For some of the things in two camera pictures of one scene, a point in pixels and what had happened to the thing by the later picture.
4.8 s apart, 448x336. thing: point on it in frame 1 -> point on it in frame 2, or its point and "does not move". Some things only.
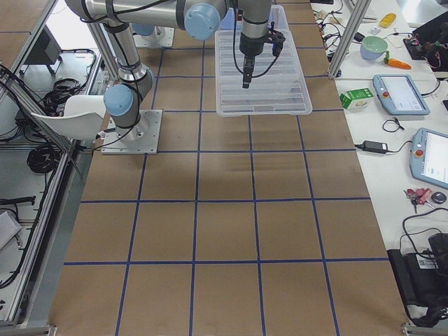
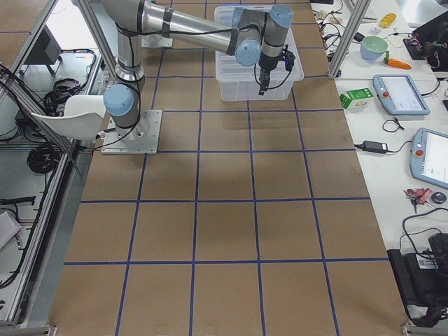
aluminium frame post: (361, 9) does not move
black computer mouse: (438, 197) does not move
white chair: (82, 120) does not move
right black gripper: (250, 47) -> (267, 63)
